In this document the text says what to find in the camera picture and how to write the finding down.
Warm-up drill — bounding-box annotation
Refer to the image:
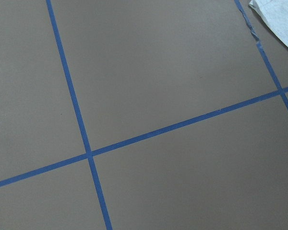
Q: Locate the grey cartoon print t-shirt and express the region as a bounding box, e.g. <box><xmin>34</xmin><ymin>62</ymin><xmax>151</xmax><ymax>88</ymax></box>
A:
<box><xmin>249</xmin><ymin>0</ymin><xmax>288</xmax><ymax>47</ymax></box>

